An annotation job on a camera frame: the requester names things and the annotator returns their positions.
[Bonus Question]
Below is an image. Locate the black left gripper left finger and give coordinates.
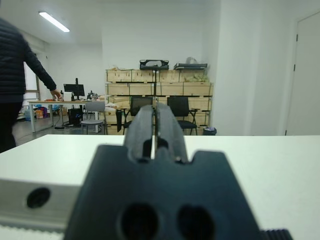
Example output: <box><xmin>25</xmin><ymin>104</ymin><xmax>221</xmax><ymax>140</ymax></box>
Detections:
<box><xmin>63</xmin><ymin>104</ymin><xmax>163</xmax><ymax>240</ymax></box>

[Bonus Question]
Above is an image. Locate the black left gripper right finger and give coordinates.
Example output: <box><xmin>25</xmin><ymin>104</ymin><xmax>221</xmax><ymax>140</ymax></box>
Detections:
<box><xmin>154</xmin><ymin>102</ymin><xmax>263</xmax><ymax>240</ymax></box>

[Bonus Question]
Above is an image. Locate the person forearm in dark sleeve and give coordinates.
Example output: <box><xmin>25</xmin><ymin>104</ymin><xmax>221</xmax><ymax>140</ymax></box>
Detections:
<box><xmin>32</xmin><ymin>58</ymin><xmax>58</xmax><ymax>93</ymax></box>

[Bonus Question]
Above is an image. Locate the black mesh office chair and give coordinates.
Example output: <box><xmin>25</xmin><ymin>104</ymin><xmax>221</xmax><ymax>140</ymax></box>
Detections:
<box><xmin>122</xmin><ymin>96</ymin><xmax>155</xmax><ymax>136</ymax></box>
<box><xmin>166</xmin><ymin>96</ymin><xmax>199</xmax><ymax>136</ymax></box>

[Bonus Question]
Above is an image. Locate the black trash bin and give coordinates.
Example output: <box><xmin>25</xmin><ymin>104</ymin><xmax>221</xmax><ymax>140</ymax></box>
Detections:
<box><xmin>202</xmin><ymin>126</ymin><xmax>217</xmax><ymax>137</ymax></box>

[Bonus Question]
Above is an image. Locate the light wooden crate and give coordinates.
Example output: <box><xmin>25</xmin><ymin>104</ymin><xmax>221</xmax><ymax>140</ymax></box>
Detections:
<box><xmin>159</xmin><ymin>69</ymin><xmax>210</xmax><ymax>83</ymax></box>
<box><xmin>106</xmin><ymin>69</ymin><xmax>157</xmax><ymax>83</ymax></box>
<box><xmin>104</xmin><ymin>82</ymin><xmax>156</xmax><ymax>97</ymax></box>
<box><xmin>106</xmin><ymin>96</ymin><xmax>213</xmax><ymax>112</ymax></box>
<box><xmin>156</xmin><ymin>82</ymin><xmax>214</xmax><ymax>97</ymax></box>

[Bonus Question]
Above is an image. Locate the black stand pole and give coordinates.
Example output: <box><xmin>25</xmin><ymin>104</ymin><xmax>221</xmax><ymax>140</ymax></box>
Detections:
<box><xmin>152</xmin><ymin>69</ymin><xmax>159</xmax><ymax>101</ymax></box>

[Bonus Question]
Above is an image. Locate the grey chair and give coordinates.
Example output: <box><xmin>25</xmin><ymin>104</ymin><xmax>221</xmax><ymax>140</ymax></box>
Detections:
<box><xmin>80</xmin><ymin>101</ymin><xmax>109</xmax><ymax>135</ymax></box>

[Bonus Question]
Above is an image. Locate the black equipment case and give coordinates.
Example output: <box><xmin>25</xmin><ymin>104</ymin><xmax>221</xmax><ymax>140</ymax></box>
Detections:
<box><xmin>173</xmin><ymin>62</ymin><xmax>209</xmax><ymax>71</ymax></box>
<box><xmin>139</xmin><ymin>59</ymin><xmax>170</xmax><ymax>71</ymax></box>

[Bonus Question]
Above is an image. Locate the black computer tower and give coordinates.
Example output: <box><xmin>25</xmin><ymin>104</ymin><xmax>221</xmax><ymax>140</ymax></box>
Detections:
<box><xmin>67</xmin><ymin>107</ymin><xmax>84</xmax><ymax>126</ymax></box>

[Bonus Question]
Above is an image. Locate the black computer monitor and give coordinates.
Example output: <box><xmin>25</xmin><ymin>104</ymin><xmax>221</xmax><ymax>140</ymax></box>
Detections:
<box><xmin>63</xmin><ymin>77</ymin><xmax>85</xmax><ymax>101</ymax></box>

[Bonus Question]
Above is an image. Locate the white desk with wooden top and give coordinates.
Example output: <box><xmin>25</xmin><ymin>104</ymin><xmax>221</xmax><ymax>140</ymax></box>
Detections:
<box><xmin>27</xmin><ymin>99</ymin><xmax>107</xmax><ymax>133</ymax></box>

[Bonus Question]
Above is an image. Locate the bright window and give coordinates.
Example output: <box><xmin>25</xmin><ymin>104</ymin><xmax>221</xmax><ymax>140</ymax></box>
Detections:
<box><xmin>23</xmin><ymin>51</ymin><xmax>42</xmax><ymax>101</ymax></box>

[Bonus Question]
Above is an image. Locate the person in dark puffer jacket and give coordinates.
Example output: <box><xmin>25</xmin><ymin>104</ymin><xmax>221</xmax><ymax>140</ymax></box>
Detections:
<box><xmin>0</xmin><ymin>17</ymin><xmax>43</xmax><ymax>155</ymax></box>

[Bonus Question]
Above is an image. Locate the long ceiling light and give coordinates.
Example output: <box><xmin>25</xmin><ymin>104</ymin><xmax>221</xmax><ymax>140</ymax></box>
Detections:
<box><xmin>38</xmin><ymin>10</ymin><xmax>71</xmax><ymax>33</ymax></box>

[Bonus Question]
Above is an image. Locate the white door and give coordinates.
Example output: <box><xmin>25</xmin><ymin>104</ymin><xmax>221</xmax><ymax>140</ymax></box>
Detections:
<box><xmin>285</xmin><ymin>11</ymin><xmax>320</xmax><ymax>137</ymax></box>

